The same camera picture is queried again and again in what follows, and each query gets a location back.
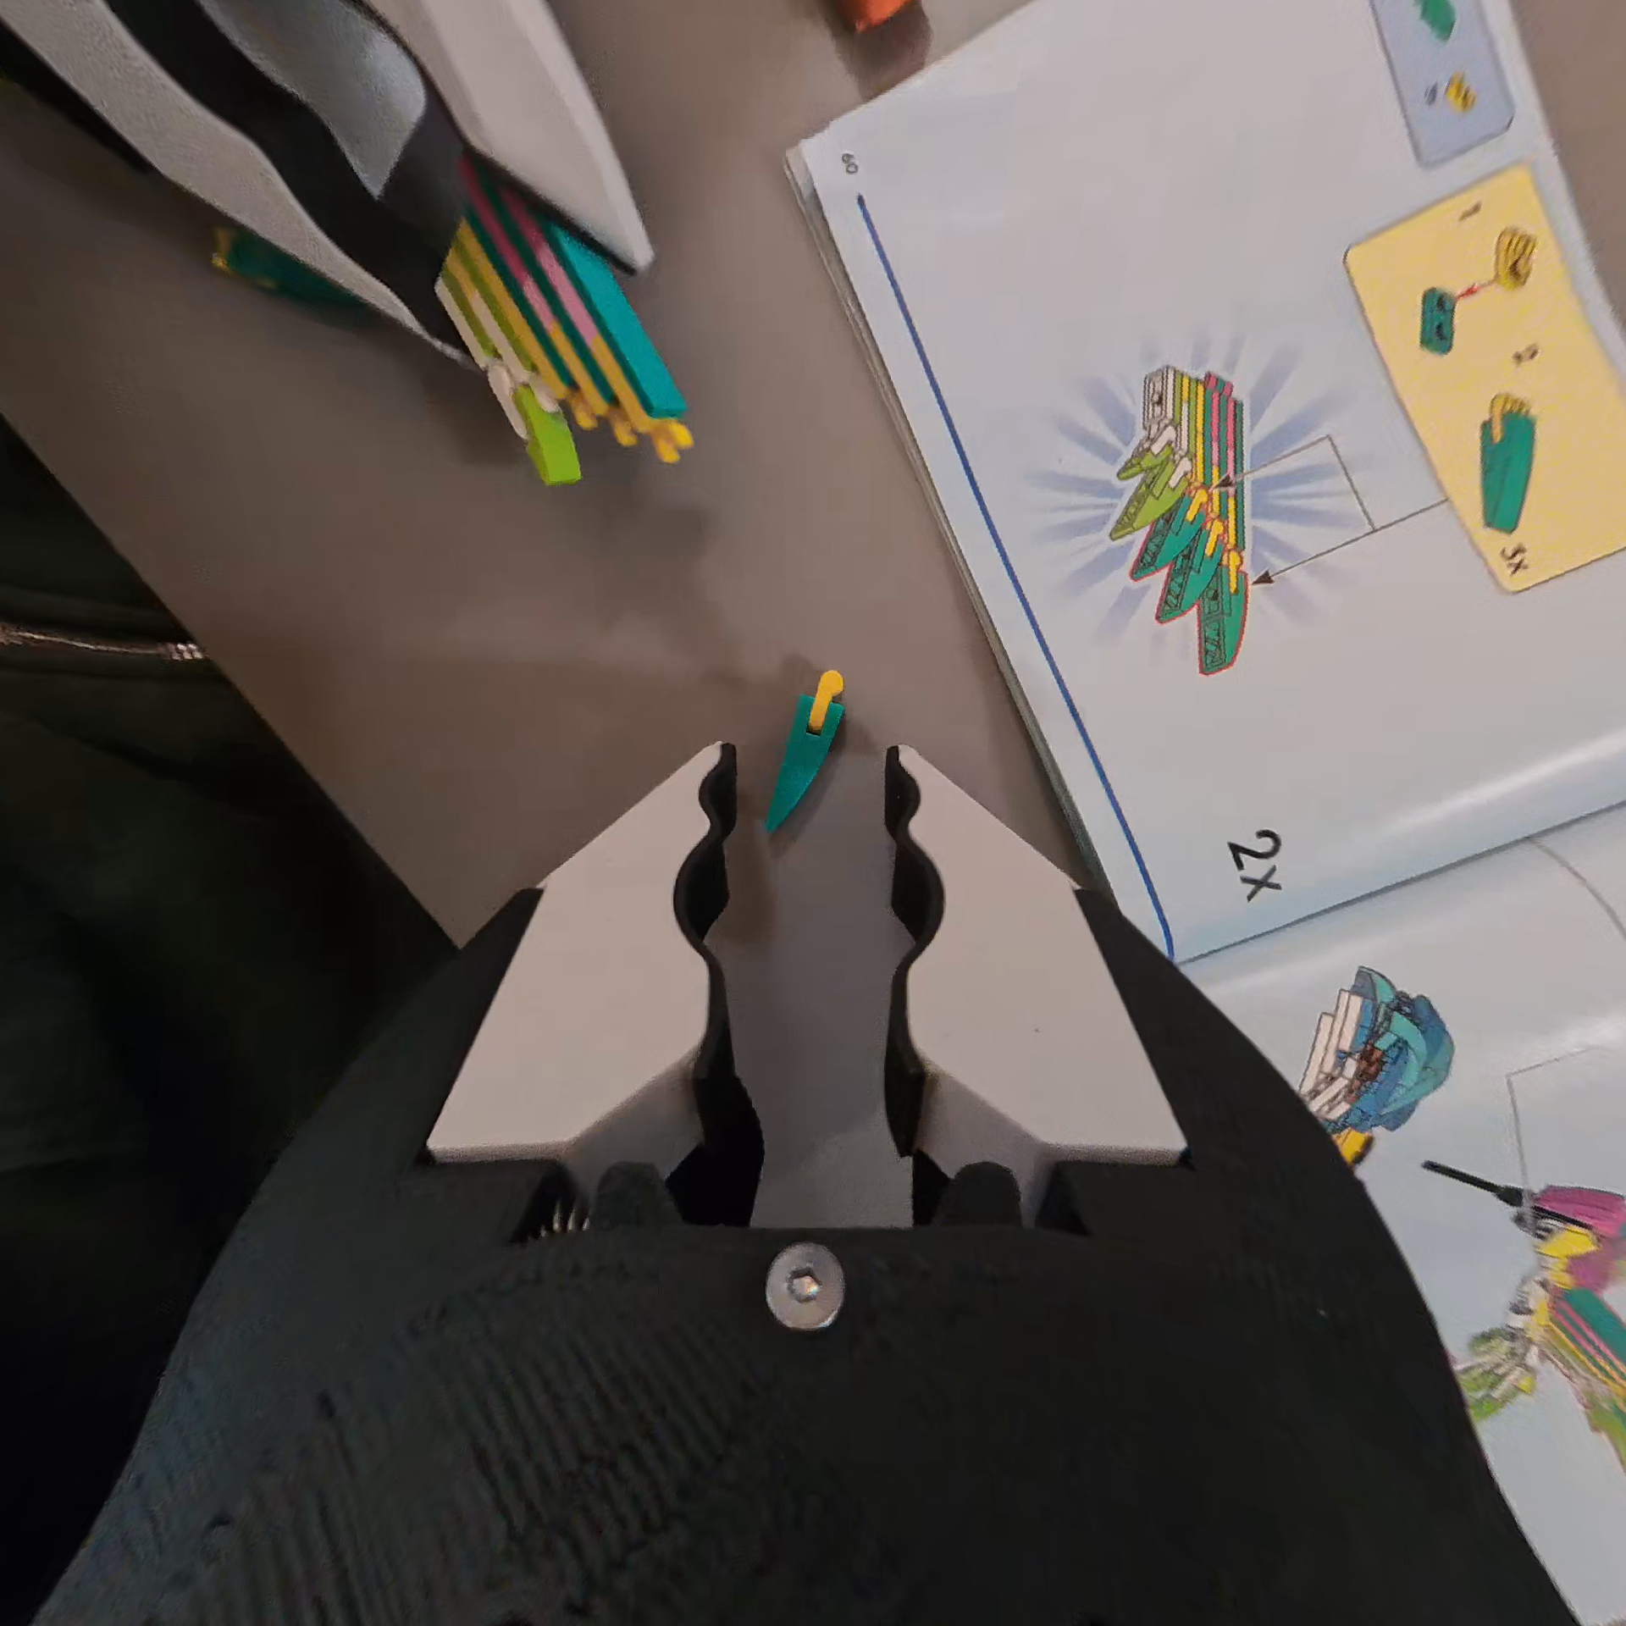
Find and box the teal lego feather yellow clip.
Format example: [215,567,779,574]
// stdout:
[208,225,364,310]
[758,669,848,836]

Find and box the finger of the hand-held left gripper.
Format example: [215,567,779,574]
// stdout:
[208,0,658,277]
[0,0,481,371]

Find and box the striped lego wing without feathers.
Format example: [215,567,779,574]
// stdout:
[435,154,696,488]

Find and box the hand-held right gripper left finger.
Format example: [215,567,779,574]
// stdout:
[423,740,767,1189]

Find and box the lego instruction booklet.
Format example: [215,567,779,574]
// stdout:
[782,0,1626,1626]

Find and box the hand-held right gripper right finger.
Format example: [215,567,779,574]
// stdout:
[880,743,1194,1173]

